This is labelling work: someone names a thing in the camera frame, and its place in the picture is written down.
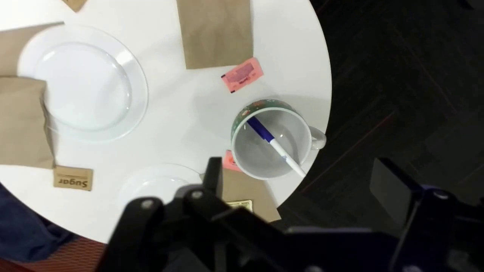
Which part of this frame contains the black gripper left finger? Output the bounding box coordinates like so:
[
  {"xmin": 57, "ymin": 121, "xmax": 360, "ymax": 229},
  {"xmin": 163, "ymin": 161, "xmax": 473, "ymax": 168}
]
[{"xmin": 96, "ymin": 155, "xmax": 284, "ymax": 272}]

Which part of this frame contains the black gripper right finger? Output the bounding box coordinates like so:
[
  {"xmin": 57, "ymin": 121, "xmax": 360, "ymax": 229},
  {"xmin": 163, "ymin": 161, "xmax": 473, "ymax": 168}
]
[{"xmin": 369, "ymin": 155, "xmax": 484, "ymax": 272}]

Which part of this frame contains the folded brown napkin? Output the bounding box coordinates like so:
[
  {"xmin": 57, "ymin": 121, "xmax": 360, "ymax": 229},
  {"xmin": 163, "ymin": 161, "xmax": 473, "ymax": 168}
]
[{"xmin": 0, "ymin": 74, "xmax": 57, "ymax": 171}]

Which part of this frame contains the brown napkin under large plate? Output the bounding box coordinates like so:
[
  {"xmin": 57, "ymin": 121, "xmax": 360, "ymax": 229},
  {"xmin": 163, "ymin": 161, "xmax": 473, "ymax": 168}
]
[{"xmin": 0, "ymin": 19, "xmax": 66, "ymax": 78}]

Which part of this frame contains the white mug with green band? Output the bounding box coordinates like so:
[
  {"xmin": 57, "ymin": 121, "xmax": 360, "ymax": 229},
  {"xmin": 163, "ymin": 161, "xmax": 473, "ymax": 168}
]
[{"xmin": 230, "ymin": 98, "xmax": 328, "ymax": 181}]

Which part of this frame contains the flat brown paper napkin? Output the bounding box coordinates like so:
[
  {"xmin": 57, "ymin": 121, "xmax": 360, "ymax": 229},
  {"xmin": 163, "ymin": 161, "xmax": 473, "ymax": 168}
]
[{"xmin": 175, "ymin": 0, "xmax": 254, "ymax": 71}]

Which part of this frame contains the large white plate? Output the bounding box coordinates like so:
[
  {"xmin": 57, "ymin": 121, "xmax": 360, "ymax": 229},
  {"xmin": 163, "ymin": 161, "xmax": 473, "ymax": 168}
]
[{"xmin": 16, "ymin": 24, "xmax": 149, "ymax": 145}]

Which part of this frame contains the blue and white pen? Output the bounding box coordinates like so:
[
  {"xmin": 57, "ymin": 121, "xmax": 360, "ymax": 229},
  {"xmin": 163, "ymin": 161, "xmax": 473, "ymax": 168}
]
[{"xmin": 245, "ymin": 116, "xmax": 308, "ymax": 178}]

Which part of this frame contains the small white plate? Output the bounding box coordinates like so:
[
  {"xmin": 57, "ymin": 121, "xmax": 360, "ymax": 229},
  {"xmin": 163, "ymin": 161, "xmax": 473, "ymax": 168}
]
[{"xmin": 118, "ymin": 161, "xmax": 207, "ymax": 208}]

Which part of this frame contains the brown napkin under yellow packet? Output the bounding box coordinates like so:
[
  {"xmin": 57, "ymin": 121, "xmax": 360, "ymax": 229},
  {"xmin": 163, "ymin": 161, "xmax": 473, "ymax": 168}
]
[{"xmin": 220, "ymin": 168, "xmax": 282, "ymax": 223}]

